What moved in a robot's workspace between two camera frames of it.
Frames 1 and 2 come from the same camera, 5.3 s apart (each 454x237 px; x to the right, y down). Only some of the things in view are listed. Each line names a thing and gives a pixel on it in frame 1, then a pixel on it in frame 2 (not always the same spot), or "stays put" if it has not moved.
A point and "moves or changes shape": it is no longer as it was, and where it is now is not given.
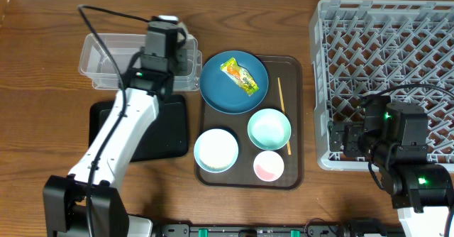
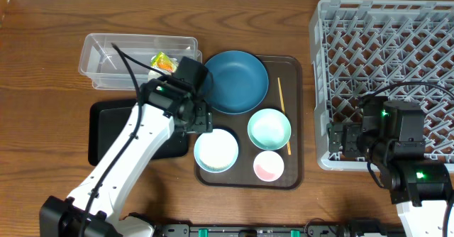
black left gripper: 180,57 -> 205,122
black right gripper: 354,131 stays put
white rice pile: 216,149 stays put
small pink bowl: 268,166 stays put
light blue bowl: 216,150 stays put
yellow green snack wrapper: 240,75 moves or changes shape
